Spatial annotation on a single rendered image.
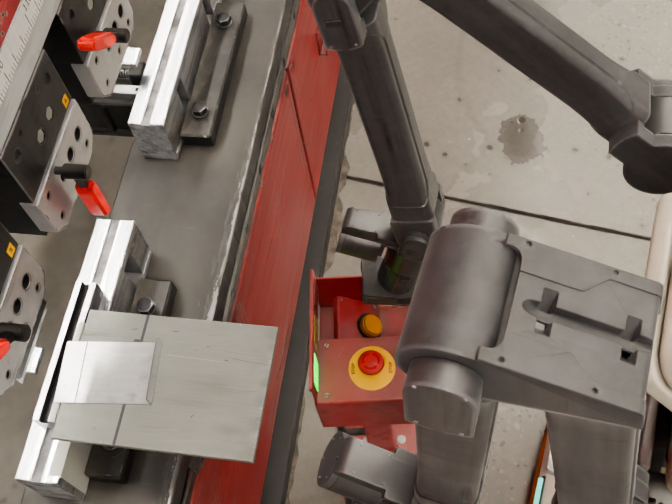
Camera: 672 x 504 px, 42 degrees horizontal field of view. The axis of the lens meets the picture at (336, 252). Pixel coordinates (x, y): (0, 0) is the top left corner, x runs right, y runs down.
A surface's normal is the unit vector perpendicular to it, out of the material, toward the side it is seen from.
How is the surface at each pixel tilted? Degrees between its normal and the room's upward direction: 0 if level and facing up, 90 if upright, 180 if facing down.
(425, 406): 90
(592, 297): 13
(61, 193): 90
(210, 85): 0
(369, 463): 22
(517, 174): 0
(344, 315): 35
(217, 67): 0
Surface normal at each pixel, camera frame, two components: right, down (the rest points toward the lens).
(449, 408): -0.29, 0.85
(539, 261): 0.11, -0.41
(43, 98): 0.99, 0.07
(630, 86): 0.54, -0.39
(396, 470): 0.34, -0.33
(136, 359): -0.10, -0.48
